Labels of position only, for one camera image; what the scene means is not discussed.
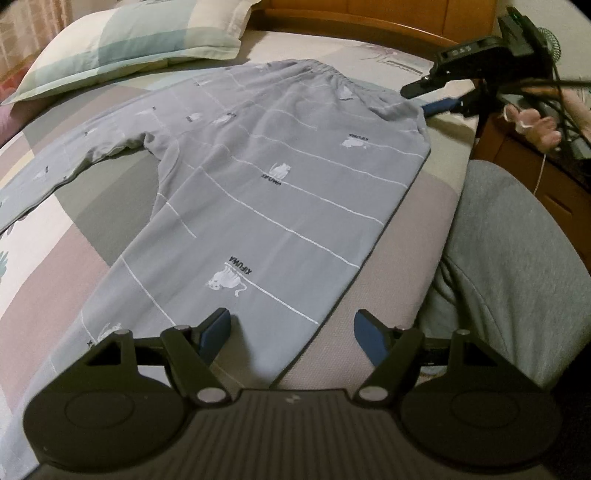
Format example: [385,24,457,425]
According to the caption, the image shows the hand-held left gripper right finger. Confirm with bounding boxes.
[353,310,513,408]

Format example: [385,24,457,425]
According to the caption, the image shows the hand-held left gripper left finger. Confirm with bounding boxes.
[74,308,230,408]

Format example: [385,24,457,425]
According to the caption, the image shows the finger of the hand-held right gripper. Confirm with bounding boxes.
[401,69,481,97]
[422,90,495,118]

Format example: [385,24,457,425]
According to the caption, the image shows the grey printed pants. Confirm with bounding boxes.
[0,58,430,393]

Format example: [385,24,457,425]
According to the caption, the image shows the person's right hand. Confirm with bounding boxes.
[501,83,566,154]

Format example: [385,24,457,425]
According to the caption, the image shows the wooden nightstand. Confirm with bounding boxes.
[471,90,591,236]

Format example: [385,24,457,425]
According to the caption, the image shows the wooden headboard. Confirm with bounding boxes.
[249,0,509,51]

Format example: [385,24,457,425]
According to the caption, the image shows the person's grey trouser leg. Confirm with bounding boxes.
[416,159,591,393]

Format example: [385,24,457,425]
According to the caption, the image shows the checked pillow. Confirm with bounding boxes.
[2,0,262,104]

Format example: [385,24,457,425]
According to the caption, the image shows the patterned beige red curtain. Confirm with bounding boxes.
[0,9,47,93]

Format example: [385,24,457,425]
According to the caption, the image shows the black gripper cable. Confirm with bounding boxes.
[508,74,591,160]

